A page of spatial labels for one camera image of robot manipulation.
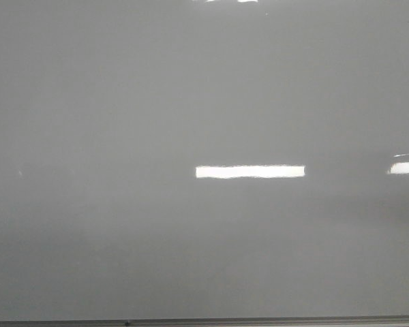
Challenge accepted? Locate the white whiteboard with aluminium frame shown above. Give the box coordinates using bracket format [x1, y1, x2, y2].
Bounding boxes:
[0, 1, 409, 320]

